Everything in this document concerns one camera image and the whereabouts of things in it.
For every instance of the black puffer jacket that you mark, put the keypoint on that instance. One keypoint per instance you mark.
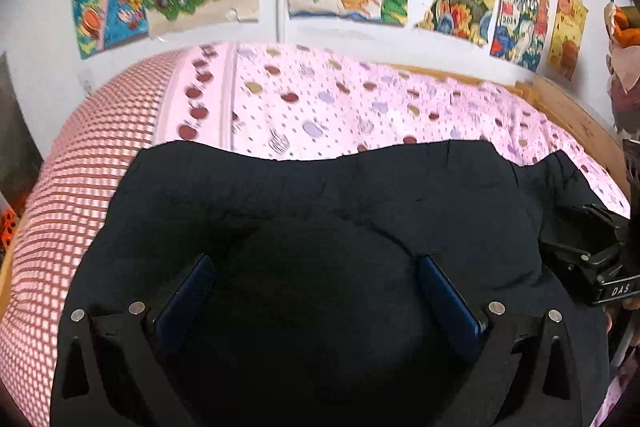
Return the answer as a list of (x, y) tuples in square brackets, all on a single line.
[(300, 197)]

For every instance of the red checkered pillow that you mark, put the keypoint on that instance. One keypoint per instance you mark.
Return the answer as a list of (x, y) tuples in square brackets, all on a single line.
[(75, 182)]

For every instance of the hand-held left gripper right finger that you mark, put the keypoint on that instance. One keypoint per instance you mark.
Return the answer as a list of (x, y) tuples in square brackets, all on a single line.
[(447, 307)]

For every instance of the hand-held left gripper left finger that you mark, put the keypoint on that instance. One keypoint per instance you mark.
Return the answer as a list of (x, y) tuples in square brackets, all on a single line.
[(185, 302)]

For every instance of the pink apple print bed sheet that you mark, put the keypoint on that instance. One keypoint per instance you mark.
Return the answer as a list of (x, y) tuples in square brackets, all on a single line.
[(350, 107)]

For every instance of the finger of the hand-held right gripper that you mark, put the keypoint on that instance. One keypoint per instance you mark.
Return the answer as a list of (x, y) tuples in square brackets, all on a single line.
[(600, 217), (575, 254)]

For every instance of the plush toy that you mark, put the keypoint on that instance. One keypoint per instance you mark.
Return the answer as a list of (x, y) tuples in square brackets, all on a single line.
[(622, 57)]

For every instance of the yellow bear poster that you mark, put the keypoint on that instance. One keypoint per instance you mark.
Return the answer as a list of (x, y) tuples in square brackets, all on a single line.
[(567, 32)]

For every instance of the wooden bed frame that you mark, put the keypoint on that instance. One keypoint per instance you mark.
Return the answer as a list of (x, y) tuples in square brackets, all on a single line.
[(575, 122)]

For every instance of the orange patterned object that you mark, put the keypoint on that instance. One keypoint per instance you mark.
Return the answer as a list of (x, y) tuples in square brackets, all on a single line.
[(7, 227)]

